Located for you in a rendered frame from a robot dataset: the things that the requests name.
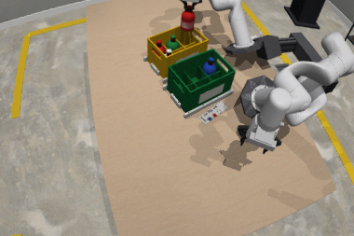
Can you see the white paper pick list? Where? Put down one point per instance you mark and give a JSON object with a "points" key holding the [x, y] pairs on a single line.
{"points": [[213, 112]]}

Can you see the yellow crate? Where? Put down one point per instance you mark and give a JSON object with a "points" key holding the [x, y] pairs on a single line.
{"points": [[185, 51]]}

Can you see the red bottle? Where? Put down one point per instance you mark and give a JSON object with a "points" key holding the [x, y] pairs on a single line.
{"points": [[188, 20], [162, 48]]}

